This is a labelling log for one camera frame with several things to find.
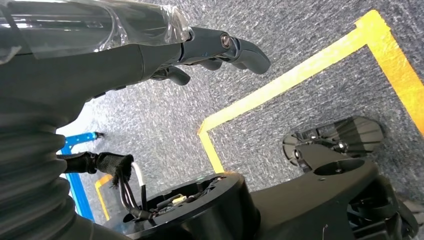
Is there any blue metal shelf rack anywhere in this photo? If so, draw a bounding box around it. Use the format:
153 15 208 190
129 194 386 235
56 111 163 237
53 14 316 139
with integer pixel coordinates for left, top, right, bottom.
60 131 104 222

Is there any yellow floor tape marking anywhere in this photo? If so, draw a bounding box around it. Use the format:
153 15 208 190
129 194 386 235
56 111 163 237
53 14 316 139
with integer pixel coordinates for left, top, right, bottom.
197 9 424 175
95 173 115 222

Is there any black robot body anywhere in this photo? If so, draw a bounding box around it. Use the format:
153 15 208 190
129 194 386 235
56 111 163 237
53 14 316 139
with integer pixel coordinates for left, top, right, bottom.
104 142 420 240

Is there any black robot left foot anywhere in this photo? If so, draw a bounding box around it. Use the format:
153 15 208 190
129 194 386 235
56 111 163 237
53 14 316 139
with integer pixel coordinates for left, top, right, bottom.
282 115 385 168

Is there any black braided cable bundle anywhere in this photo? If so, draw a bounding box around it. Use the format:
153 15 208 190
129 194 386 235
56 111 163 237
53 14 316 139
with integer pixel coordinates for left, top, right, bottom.
56 151 153 221

